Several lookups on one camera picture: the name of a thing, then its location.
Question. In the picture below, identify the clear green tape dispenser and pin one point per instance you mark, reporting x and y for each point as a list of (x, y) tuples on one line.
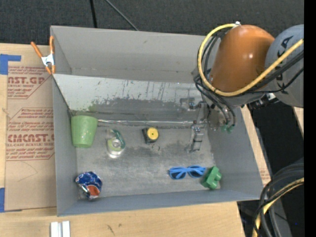
[(115, 143)]

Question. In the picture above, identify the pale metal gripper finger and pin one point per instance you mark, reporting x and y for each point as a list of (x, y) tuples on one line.
[(191, 104), (197, 136)]

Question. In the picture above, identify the crushed blue drink can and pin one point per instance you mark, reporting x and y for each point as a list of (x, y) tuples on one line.
[(89, 184)]

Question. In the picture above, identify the grey metal bin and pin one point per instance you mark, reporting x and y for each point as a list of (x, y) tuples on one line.
[(148, 157)]

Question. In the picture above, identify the green toy block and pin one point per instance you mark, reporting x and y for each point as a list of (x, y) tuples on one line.
[(211, 178)]

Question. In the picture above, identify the brown cardboard board, red print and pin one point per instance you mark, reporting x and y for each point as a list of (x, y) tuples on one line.
[(27, 122)]

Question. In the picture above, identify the yellow and black tape measure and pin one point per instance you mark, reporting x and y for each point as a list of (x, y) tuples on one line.
[(151, 134)]

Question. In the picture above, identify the green plastic cup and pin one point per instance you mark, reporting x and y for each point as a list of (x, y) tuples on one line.
[(83, 131)]

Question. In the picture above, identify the blue sunglasses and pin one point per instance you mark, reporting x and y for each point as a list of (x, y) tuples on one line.
[(184, 172)]

